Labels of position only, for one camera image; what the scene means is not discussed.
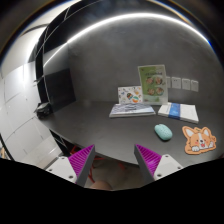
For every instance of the corgi dog mouse pad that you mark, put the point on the corgi dog mouse pad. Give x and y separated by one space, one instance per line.
198 140

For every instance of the grey blue flat book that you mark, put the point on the grey blue flat book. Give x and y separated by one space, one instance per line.
130 110

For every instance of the black monitor screen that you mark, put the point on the black monitor screen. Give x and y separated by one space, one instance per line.
56 89

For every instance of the white wall socket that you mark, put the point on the white wall socket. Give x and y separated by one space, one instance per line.
176 82
168 81
194 85
186 84

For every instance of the green standing picture book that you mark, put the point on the green standing picture book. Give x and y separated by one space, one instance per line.
154 84

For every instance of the white colourful standing card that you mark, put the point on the white colourful standing card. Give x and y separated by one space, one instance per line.
132 94

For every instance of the teal computer mouse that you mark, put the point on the teal computer mouse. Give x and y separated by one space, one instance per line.
163 132

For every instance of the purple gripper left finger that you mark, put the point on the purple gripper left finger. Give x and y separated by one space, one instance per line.
76 167

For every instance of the white book blue band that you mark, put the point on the white book blue band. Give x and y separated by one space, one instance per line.
178 111

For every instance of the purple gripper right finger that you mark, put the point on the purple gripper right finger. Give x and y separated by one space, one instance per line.
154 166

